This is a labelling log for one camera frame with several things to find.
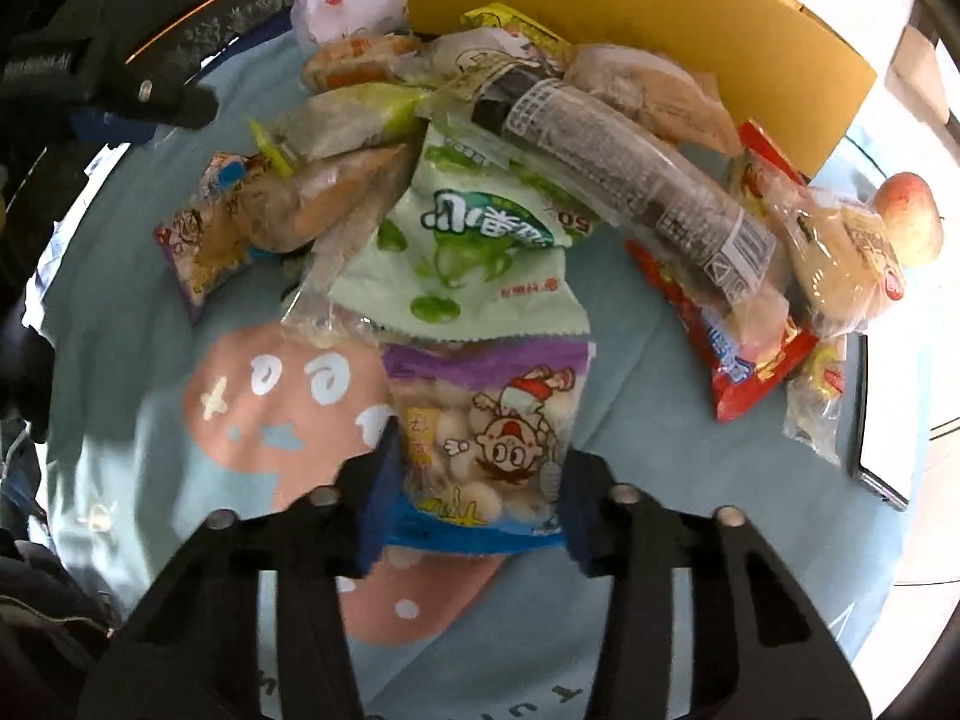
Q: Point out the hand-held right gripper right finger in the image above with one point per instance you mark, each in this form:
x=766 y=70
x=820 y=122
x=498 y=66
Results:
x=581 y=517

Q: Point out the small clear yellow label packet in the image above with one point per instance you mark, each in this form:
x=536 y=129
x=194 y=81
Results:
x=817 y=390

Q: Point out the yellow snack packet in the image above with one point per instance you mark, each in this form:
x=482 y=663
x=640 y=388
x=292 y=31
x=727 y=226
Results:
x=510 y=22

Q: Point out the orange bread packet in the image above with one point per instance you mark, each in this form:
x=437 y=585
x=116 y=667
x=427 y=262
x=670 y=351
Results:
x=352 y=60

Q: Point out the round bread packet red label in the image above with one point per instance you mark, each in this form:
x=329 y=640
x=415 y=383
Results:
x=847 y=262

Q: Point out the red apple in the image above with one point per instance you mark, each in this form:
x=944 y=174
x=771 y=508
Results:
x=911 y=217

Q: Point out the clear packet with green end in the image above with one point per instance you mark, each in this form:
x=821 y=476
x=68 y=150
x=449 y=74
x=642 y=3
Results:
x=345 y=120

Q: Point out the smartphone with white screen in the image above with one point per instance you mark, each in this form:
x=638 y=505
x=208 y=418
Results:
x=889 y=450

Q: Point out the red and yellow topped packet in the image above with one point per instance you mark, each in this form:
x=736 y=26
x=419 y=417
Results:
x=757 y=165

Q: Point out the red snack packet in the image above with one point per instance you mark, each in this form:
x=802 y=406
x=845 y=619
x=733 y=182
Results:
x=742 y=375

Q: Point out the yellow cardboard box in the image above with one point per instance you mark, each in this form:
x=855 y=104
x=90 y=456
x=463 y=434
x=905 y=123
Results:
x=675 y=30

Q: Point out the light blue printed cloth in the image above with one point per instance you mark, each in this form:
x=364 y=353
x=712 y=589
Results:
x=660 y=480

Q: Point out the crumpled clear packet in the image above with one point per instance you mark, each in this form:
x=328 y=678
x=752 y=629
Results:
x=330 y=262

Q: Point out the white packet with red print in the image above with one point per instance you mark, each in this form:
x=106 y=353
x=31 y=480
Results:
x=345 y=0

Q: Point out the small purple cartoon packet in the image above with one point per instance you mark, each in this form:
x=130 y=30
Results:
x=199 y=247

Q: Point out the purple cartoon puff ball packet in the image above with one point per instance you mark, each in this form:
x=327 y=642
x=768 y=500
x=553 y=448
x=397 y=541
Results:
x=487 y=420

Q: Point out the pale bread packet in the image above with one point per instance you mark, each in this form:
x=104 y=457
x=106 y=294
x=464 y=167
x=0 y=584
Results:
x=645 y=90

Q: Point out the green pea snack packet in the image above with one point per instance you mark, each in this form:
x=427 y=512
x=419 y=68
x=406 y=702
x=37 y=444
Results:
x=465 y=270

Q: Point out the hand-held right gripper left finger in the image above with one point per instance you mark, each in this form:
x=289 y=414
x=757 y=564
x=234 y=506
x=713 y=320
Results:
x=379 y=487

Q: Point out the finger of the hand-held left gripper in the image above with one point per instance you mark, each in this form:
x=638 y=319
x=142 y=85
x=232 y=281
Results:
x=172 y=101

